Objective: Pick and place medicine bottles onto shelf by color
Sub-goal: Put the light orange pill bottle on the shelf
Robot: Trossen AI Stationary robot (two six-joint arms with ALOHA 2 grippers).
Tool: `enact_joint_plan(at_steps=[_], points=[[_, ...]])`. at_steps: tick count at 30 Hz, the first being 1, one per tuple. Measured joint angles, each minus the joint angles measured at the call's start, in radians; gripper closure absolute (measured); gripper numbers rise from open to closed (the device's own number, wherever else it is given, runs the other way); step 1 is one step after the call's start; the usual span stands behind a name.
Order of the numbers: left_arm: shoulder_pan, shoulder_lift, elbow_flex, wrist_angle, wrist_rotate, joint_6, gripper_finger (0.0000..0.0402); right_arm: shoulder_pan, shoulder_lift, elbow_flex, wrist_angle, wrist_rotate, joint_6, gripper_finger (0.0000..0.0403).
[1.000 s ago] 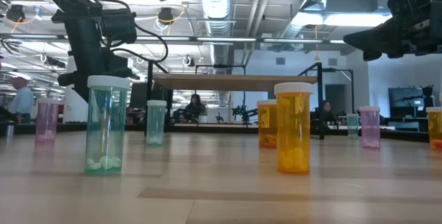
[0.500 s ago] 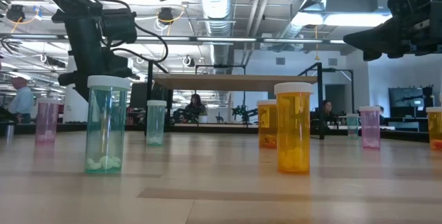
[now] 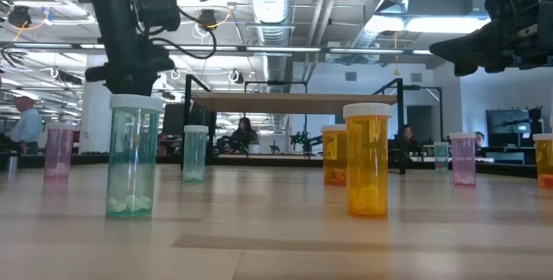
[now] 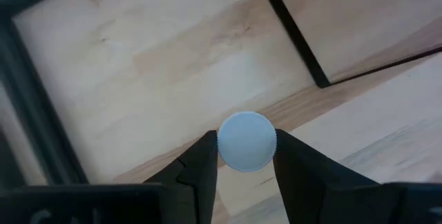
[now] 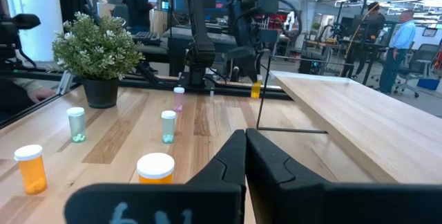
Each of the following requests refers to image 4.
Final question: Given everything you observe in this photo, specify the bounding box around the black metal table frame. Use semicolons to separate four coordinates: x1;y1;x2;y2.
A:
0;0;89;187

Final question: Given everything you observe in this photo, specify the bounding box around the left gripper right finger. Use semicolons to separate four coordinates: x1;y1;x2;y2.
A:
272;129;381;224

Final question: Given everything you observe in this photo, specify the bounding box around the wooden shelf with black legs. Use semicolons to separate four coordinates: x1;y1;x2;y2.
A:
254;0;442;89

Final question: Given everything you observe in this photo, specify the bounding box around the small orange medicine bottle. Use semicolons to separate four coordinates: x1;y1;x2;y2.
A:
216;111;278;173

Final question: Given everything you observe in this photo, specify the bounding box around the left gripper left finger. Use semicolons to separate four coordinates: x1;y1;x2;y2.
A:
144;130;220;224

